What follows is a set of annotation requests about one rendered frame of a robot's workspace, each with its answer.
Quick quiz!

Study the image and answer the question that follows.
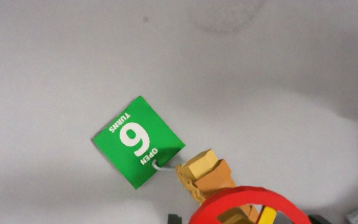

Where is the green square tag with white number 6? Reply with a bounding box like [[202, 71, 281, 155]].
[[93, 95, 206, 206]]

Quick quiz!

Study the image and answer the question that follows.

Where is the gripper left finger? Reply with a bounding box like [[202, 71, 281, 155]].
[[167, 214, 182, 224]]

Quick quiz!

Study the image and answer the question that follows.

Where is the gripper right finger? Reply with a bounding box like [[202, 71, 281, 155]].
[[307, 215, 332, 224]]

